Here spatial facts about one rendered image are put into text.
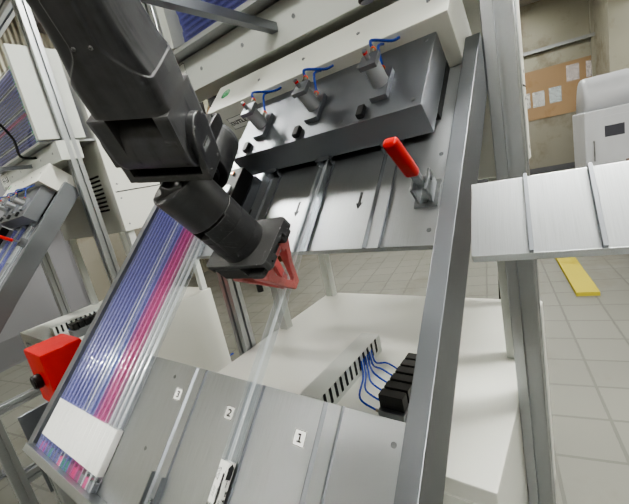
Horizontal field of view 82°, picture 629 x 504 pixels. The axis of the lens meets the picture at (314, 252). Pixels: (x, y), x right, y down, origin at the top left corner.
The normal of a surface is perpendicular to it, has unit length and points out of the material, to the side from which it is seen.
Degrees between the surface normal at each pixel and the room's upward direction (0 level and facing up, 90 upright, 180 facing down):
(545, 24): 90
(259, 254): 39
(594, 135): 90
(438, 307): 44
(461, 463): 0
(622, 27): 90
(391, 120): 134
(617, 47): 90
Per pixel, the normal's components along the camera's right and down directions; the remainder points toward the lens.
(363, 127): -0.26, 0.88
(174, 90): 0.99, 0.03
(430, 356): -0.55, -0.47
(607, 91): -0.45, -0.04
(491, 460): -0.21, -0.95
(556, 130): -0.41, 0.29
